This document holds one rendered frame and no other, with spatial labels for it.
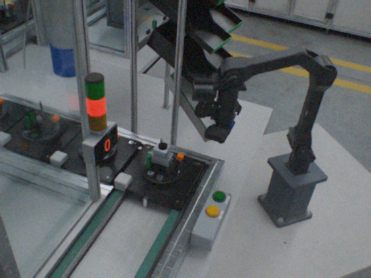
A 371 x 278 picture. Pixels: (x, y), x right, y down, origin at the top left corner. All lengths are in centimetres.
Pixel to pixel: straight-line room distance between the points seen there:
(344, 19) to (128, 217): 430
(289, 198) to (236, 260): 26
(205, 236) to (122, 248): 25
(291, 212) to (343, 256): 21
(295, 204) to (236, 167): 32
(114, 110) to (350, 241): 111
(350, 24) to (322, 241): 403
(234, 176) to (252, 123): 37
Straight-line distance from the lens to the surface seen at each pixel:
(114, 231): 131
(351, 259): 147
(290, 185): 132
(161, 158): 134
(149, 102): 194
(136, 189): 135
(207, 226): 128
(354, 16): 523
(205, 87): 112
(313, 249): 144
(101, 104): 107
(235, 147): 173
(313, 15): 526
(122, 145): 152
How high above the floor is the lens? 195
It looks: 38 degrees down
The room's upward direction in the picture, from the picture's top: 5 degrees clockwise
